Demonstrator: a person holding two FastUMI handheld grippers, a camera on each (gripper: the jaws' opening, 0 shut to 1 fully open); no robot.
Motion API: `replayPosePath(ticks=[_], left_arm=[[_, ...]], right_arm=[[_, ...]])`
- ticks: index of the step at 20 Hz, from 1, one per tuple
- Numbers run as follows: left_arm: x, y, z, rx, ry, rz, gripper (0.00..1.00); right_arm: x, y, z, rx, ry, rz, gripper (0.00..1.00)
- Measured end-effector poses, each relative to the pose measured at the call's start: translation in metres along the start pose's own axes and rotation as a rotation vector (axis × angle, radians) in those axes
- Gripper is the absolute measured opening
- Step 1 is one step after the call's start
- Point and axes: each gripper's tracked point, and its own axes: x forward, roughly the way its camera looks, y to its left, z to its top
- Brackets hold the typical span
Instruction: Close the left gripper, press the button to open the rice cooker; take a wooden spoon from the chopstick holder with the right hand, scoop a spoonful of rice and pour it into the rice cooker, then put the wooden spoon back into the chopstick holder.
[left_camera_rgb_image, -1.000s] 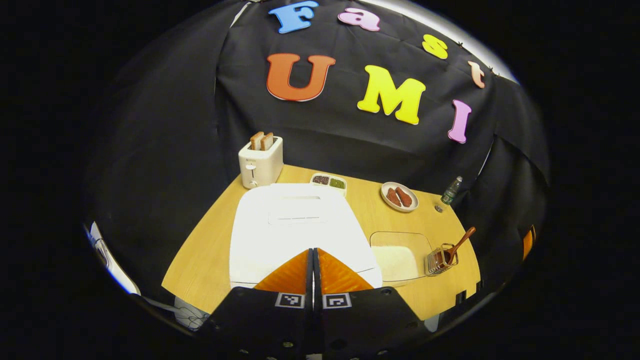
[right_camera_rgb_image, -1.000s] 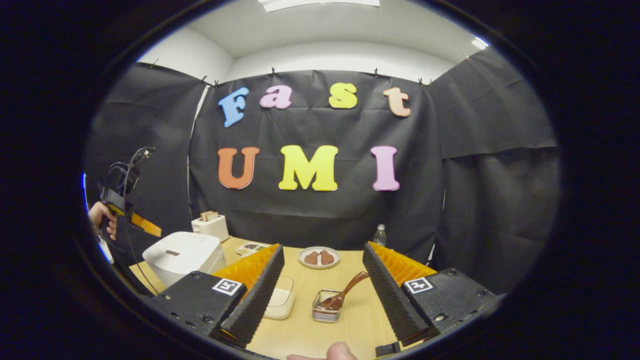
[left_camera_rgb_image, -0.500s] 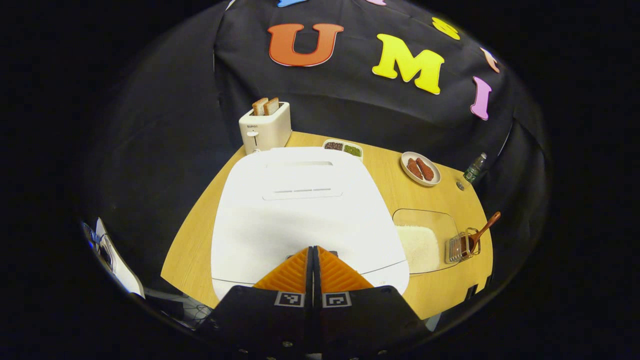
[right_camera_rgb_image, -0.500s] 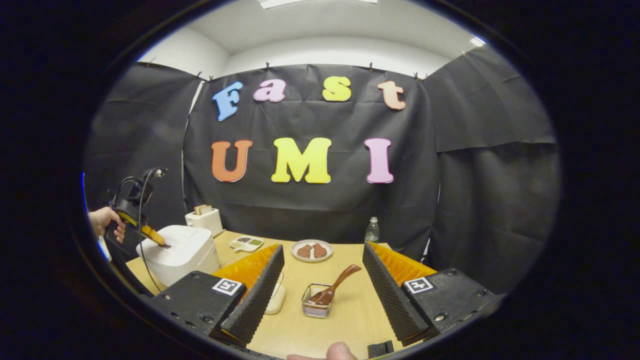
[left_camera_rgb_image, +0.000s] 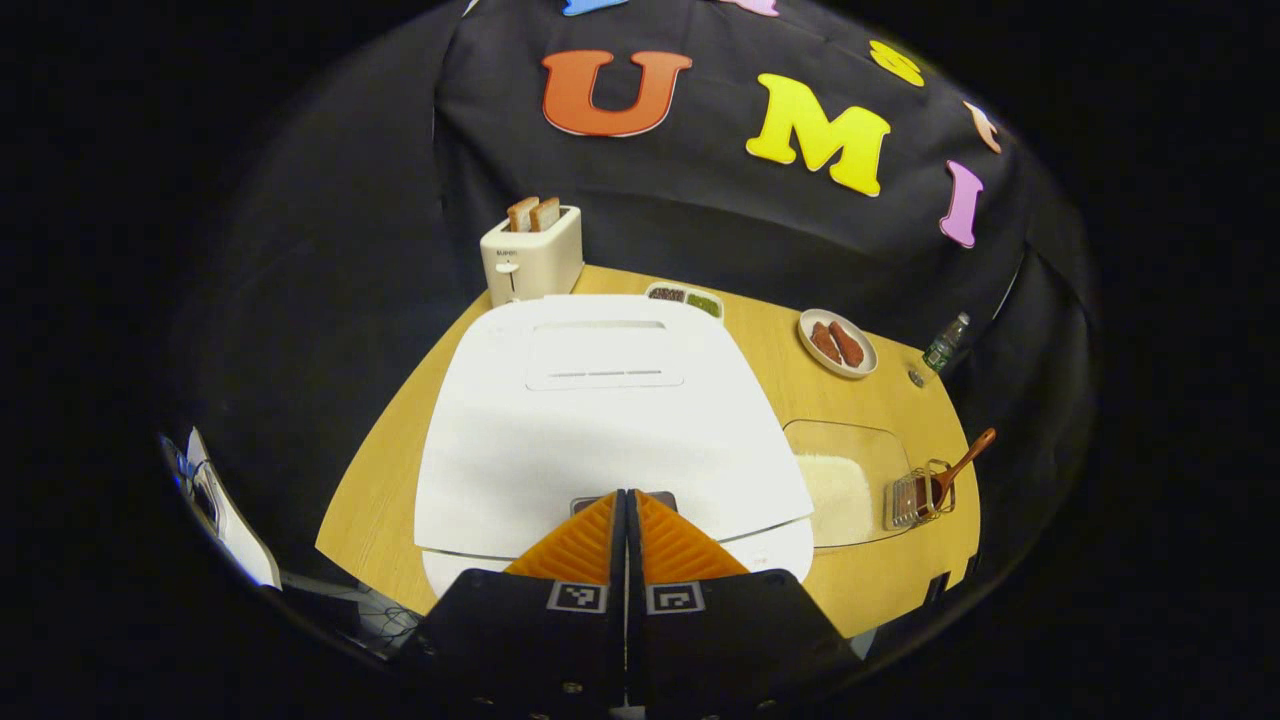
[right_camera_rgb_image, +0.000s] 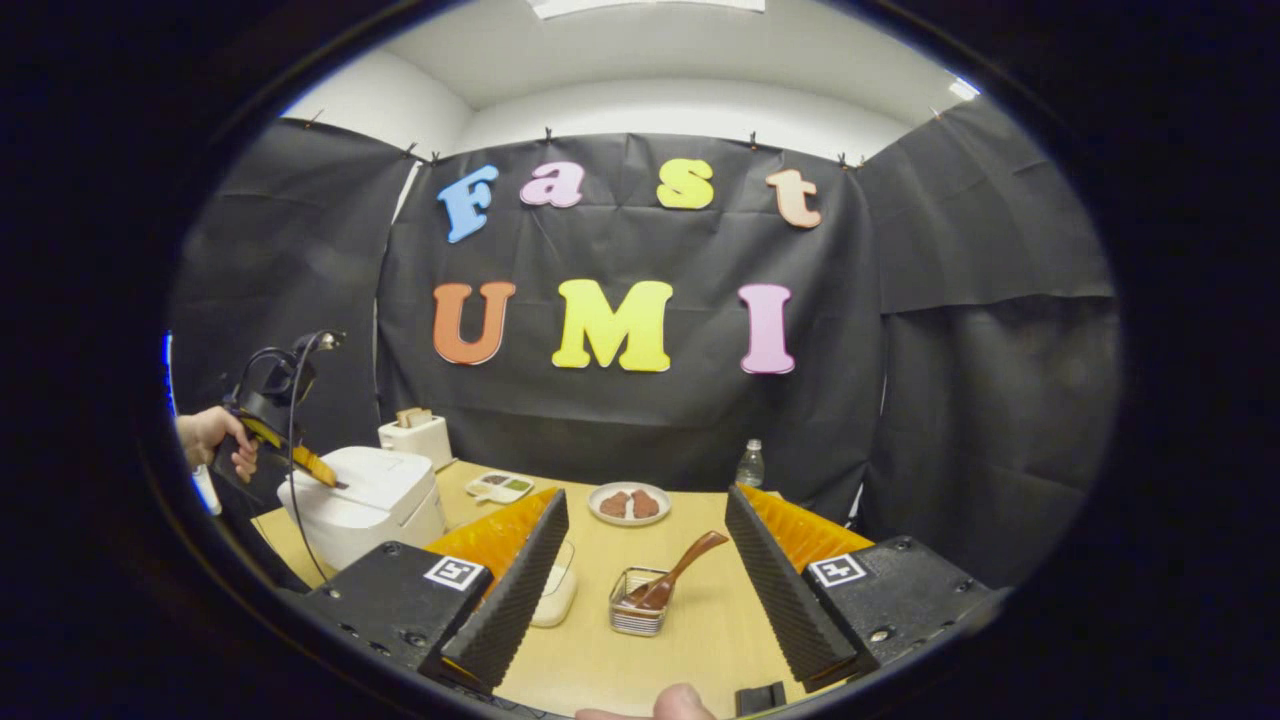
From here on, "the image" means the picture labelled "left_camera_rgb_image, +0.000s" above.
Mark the clear plastic container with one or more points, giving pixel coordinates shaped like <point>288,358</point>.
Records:
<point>840,435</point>

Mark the toast slice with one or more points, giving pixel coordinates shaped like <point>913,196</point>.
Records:
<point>523,215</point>
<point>547,213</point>

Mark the brown wooden spoon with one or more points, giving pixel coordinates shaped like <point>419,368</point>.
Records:
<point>965,462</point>

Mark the black backdrop cloth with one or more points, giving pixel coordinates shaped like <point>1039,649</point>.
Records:
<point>700,220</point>

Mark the white printed sign board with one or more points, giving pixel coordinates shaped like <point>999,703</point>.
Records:
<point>235,525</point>

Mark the white toaster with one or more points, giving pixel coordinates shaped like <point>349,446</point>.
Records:
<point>535,260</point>

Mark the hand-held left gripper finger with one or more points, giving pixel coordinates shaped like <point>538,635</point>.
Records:
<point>617,640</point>
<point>637,640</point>

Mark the brown meat piece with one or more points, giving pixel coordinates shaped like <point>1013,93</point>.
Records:
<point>826,343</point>
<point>846,344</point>

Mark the white rice cooker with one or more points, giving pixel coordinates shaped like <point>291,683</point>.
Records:
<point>600,440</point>

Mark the clear plastic water bottle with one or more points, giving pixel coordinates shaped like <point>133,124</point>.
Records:
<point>943,348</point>

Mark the white round plate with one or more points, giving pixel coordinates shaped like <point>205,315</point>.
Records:
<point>806,330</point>

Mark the small white divided dish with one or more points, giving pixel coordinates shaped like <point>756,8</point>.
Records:
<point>685,299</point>

